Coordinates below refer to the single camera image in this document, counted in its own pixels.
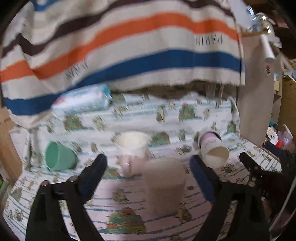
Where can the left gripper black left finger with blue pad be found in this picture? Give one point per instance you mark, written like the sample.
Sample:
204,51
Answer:
46,221

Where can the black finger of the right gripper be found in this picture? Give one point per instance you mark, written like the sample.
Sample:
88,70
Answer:
256,174

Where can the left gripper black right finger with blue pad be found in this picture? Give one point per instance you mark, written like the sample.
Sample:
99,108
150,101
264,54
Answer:
249,221

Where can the beige square cup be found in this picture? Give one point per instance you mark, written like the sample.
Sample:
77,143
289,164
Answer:
164,184

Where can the green plastic cup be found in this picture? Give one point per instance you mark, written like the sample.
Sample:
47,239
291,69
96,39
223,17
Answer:
59,157

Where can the white purple mug lying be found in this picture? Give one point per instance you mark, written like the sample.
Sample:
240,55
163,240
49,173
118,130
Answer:
214,152

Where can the wooden door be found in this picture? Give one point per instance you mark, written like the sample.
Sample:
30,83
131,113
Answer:
10,160

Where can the cat pattern bed sheet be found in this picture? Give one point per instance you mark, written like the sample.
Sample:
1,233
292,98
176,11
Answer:
134,129

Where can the pink white ceramic mug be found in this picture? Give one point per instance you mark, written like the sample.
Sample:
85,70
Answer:
133,152

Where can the white paper roll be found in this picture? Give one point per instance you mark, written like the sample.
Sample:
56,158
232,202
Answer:
267,50

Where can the baby wipes pack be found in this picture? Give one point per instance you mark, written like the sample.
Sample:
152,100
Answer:
88,98

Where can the clear water bottle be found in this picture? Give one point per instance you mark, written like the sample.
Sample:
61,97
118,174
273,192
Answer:
255,23

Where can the striped Paris cloth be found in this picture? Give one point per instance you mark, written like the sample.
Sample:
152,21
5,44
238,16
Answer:
51,47

